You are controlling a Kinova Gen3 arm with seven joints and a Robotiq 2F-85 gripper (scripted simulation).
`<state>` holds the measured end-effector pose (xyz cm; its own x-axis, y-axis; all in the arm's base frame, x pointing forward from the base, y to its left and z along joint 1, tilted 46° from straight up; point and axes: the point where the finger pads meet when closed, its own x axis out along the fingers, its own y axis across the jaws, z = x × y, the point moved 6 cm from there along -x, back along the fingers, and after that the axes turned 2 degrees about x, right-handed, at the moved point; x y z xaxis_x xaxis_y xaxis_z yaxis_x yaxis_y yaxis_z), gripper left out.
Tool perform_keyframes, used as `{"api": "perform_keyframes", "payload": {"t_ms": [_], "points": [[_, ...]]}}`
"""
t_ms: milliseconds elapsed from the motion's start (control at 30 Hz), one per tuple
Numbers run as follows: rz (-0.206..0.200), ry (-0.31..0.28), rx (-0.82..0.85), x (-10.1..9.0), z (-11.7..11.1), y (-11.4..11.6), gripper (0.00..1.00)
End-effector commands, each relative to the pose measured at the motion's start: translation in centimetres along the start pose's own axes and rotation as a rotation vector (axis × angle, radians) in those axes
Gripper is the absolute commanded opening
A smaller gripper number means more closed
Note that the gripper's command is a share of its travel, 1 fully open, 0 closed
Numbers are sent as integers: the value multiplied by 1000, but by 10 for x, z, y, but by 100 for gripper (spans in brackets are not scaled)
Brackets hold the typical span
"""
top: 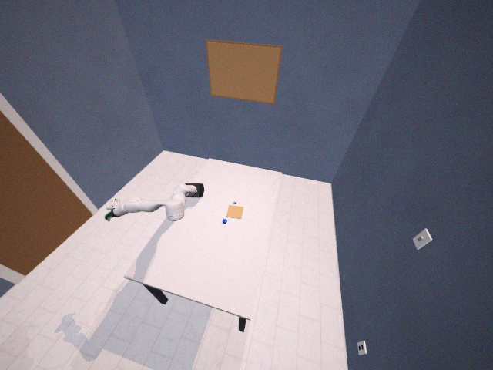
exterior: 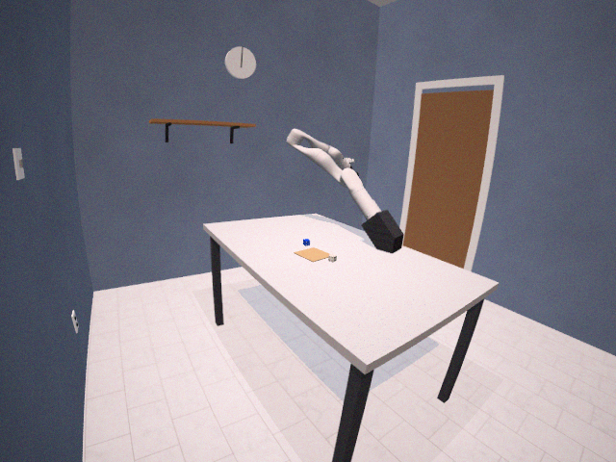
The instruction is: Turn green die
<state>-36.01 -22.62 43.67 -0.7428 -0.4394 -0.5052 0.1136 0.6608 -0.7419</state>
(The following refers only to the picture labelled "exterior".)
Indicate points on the tan flat mat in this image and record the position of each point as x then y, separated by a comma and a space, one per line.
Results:
312, 254

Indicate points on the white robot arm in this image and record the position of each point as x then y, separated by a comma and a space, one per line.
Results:
347, 178

